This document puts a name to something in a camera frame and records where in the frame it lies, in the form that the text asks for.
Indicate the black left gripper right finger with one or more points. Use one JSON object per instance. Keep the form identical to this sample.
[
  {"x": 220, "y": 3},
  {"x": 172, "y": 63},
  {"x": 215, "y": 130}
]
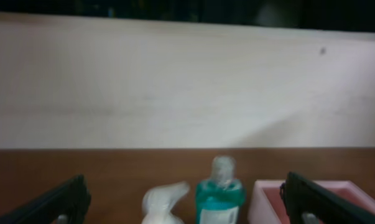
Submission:
[{"x": 307, "y": 202}]

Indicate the white cardboard box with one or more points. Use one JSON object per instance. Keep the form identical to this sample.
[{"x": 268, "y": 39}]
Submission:
[{"x": 267, "y": 206}]

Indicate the clear pump soap bottle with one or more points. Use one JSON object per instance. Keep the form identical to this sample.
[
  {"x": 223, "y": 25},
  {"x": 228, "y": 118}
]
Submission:
[{"x": 158, "y": 202}]

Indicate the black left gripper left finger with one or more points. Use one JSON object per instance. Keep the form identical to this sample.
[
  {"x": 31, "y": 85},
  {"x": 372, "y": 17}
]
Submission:
[{"x": 71, "y": 199}]

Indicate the teal mouthwash bottle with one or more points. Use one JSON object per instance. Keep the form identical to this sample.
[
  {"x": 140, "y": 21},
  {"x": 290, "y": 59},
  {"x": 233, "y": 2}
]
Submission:
[{"x": 220, "y": 197}]

